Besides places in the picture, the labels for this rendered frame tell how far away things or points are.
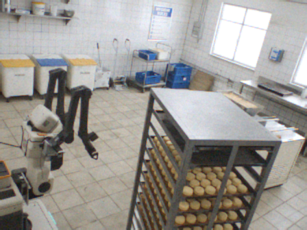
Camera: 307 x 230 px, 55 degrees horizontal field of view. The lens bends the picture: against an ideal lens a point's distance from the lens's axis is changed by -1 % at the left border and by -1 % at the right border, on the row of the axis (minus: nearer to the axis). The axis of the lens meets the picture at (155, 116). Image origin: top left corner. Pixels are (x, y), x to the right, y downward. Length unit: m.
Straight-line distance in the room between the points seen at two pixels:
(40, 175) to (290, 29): 5.73
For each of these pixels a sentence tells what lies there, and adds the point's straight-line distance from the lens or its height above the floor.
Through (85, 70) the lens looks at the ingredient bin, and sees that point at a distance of 6.38.
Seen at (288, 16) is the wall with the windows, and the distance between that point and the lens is 7.01.
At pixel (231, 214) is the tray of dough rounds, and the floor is 1.33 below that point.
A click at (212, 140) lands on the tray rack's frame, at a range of 1.31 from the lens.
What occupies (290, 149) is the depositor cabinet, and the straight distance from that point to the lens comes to 4.48.
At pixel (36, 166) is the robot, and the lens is 2.58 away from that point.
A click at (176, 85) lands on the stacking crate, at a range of 7.99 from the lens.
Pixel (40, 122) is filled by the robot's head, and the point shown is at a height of 1.32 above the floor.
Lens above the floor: 2.37
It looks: 23 degrees down
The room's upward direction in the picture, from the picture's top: 11 degrees clockwise
